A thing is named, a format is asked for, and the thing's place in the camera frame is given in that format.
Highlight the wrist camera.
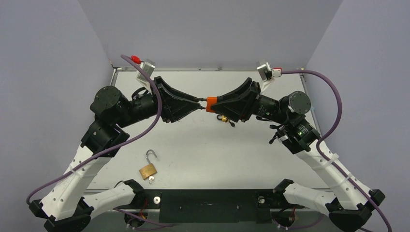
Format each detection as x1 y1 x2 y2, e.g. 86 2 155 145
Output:
137 58 156 93
256 61 282 92

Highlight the yellow padlock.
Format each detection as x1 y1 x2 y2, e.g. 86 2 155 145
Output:
217 114 230 123

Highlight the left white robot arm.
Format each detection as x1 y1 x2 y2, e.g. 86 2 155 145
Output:
29 77 201 232

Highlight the purple cable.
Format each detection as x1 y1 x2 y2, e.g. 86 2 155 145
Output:
26 54 163 205
272 67 394 232

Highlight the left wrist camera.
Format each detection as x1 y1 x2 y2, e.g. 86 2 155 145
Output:
137 58 156 93

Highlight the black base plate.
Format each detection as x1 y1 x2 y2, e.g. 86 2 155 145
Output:
120 189 295 223

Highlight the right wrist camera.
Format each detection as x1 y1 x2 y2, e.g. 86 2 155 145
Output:
256 61 282 92

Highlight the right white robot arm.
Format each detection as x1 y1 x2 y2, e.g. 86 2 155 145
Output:
206 78 385 232

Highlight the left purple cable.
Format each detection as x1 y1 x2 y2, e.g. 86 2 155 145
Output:
26 54 163 205

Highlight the orange padlock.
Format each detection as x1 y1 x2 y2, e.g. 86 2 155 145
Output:
198 97 218 113

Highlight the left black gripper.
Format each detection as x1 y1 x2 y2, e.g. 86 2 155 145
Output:
115 76 201 129

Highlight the large brass padlock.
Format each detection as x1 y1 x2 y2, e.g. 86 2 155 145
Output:
139 149 157 180

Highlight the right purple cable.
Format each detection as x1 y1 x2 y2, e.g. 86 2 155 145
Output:
272 67 394 232

